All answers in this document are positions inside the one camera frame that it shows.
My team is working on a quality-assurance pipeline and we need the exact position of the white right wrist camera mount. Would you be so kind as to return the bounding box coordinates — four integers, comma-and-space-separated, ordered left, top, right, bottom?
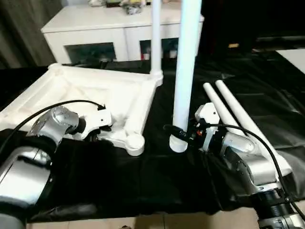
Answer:
194, 102, 221, 152

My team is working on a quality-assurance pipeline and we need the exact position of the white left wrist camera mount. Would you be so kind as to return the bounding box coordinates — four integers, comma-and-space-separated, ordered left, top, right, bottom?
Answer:
80, 104, 114, 141

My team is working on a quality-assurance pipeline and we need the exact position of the white plastic table top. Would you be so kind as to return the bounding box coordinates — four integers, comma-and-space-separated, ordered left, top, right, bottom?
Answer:
0, 63, 164, 157

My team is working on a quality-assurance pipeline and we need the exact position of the white flat board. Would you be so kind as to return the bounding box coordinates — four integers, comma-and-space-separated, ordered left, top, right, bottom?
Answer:
275, 49, 305, 72

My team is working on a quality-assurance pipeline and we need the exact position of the white plastic table leg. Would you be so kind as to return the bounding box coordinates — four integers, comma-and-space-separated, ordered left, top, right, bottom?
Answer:
169, 0, 203, 153
215, 80, 293, 177
150, 0, 164, 77
203, 82, 246, 136

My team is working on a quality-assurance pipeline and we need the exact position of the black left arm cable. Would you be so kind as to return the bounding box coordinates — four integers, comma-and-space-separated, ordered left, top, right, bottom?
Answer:
0, 100, 107, 153

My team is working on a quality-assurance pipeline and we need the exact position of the white cabinet with glass doors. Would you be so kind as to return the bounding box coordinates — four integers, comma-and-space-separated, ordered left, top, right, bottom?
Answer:
41, 4, 205, 65

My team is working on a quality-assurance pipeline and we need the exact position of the black work mat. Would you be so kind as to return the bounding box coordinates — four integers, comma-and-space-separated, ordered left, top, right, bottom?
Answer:
0, 51, 305, 221

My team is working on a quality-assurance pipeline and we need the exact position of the grey curtain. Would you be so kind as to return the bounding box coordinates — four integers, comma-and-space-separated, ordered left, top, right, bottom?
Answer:
0, 0, 62, 70

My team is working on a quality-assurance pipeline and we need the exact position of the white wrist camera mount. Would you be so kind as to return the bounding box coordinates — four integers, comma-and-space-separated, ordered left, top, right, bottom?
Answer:
194, 102, 221, 152
80, 104, 114, 141

